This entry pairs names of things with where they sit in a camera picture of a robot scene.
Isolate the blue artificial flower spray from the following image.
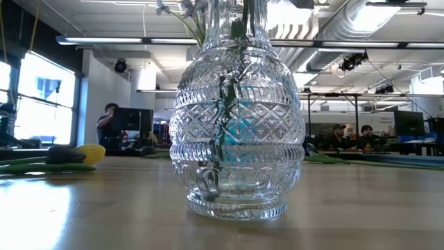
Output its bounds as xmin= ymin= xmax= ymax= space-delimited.
xmin=207 ymin=0 xmax=257 ymax=195

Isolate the orange artificial tulip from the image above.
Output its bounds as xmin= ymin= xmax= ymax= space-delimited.
xmin=304 ymin=142 xmax=444 ymax=172

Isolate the yellow artificial tulip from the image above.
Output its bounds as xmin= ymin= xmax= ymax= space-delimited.
xmin=76 ymin=144 xmax=107 ymax=166

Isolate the white artificial flower spray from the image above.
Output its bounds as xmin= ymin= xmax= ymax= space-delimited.
xmin=155 ymin=0 xmax=209 ymax=48

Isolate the black computer monitor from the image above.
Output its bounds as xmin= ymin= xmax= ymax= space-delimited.
xmin=111 ymin=107 xmax=154 ymax=133
xmin=393 ymin=110 xmax=426 ymax=137

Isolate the person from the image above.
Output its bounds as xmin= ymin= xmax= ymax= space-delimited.
xmin=96 ymin=102 xmax=122 ymax=150
xmin=353 ymin=124 xmax=382 ymax=150
xmin=322 ymin=123 xmax=352 ymax=151

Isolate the long light bar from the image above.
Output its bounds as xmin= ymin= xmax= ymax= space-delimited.
xmin=55 ymin=34 xmax=444 ymax=49

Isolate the large bright window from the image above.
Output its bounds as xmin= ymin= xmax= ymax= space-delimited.
xmin=0 ymin=51 xmax=77 ymax=147

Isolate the black metal gantry frame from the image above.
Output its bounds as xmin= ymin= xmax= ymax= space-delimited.
xmin=298 ymin=92 xmax=361 ymax=140

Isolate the silver ceiling duct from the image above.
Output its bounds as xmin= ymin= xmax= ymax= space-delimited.
xmin=273 ymin=0 xmax=400 ymax=74

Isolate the yellow hanging cable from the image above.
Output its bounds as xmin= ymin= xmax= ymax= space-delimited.
xmin=29 ymin=0 xmax=41 ymax=51

